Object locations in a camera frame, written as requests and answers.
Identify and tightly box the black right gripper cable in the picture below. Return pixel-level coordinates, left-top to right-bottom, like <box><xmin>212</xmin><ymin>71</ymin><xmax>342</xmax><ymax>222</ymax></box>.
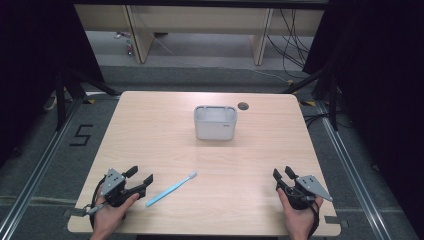
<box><xmin>305</xmin><ymin>199</ymin><xmax>322</xmax><ymax>240</ymax></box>

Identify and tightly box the silver metal cable plug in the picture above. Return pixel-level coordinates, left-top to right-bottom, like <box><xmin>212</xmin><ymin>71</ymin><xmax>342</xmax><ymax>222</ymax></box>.
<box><xmin>82</xmin><ymin>203</ymin><xmax>106</xmax><ymax>217</ymax></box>

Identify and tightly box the person's left hand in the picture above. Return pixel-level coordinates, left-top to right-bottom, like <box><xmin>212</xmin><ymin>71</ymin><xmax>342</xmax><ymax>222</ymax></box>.
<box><xmin>89</xmin><ymin>192</ymin><xmax>141</xmax><ymax>240</ymax></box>

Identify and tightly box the bundle of black hanging cables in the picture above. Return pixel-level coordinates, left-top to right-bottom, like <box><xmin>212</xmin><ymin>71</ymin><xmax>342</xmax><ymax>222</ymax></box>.
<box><xmin>265</xmin><ymin>7</ymin><xmax>315</xmax><ymax>80</ymax></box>

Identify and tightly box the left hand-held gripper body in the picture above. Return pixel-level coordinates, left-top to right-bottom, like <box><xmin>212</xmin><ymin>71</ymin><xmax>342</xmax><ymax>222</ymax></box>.
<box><xmin>100</xmin><ymin>167</ymin><xmax>148</xmax><ymax>208</ymax></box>

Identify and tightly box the light blue toothbrush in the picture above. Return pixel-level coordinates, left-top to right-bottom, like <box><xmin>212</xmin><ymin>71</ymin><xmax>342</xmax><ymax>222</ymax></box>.
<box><xmin>145</xmin><ymin>170</ymin><xmax>198</xmax><ymax>209</ymax></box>

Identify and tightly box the black metal stand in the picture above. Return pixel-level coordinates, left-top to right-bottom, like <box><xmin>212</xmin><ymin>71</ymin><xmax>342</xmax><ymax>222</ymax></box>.
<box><xmin>280</xmin><ymin>64</ymin><xmax>340</xmax><ymax>132</ymax></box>
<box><xmin>54</xmin><ymin>67</ymin><xmax>122</xmax><ymax>132</ymax></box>

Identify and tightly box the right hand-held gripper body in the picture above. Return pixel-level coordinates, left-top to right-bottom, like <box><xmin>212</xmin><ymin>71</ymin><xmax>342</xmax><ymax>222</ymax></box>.
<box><xmin>276</xmin><ymin>174</ymin><xmax>334</xmax><ymax>211</ymax></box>

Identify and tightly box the grey metal floor rail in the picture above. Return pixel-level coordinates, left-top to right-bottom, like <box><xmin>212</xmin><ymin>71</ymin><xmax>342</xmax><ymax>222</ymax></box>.
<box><xmin>0</xmin><ymin>97</ymin><xmax>85</xmax><ymax>240</ymax></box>
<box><xmin>314</xmin><ymin>99</ymin><xmax>394</xmax><ymax>240</ymax></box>

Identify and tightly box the person's right hand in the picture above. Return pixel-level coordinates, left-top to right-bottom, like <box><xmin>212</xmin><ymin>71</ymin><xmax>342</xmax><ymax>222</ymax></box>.
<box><xmin>276</xmin><ymin>187</ymin><xmax>325</xmax><ymax>240</ymax></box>

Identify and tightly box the beige wooden desk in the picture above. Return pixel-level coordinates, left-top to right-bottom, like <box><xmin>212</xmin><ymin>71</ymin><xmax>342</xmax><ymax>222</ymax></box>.
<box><xmin>73</xmin><ymin>3</ymin><xmax>326</xmax><ymax>66</ymax></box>

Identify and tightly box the black floor cable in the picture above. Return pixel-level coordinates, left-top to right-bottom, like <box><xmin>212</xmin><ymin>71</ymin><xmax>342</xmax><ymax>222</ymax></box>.
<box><xmin>302</xmin><ymin>112</ymin><xmax>352</xmax><ymax>130</ymax></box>

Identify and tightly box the white plastic holder box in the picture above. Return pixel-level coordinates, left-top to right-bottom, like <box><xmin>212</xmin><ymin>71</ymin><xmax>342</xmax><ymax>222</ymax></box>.
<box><xmin>193</xmin><ymin>104</ymin><xmax>239</xmax><ymax>141</ymax></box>

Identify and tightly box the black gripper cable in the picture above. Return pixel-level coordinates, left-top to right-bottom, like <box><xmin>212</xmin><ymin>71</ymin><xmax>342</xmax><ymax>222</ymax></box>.
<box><xmin>89</xmin><ymin>175</ymin><xmax>108</xmax><ymax>232</ymax></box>
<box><xmin>305</xmin><ymin>199</ymin><xmax>322</xmax><ymax>240</ymax></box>

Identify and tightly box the dark curtain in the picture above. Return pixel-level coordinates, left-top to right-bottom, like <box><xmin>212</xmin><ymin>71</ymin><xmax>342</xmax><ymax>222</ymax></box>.
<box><xmin>302</xmin><ymin>0</ymin><xmax>424</xmax><ymax>232</ymax></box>
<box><xmin>0</xmin><ymin>0</ymin><xmax>105</xmax><ymax>169</ymax></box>

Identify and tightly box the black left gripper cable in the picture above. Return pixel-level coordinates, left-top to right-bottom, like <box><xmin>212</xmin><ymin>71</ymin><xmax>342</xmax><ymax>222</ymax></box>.
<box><xmin>89</xmin><ymin>175</ymin><xmax>108</xmax><ymax>232</ymax></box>

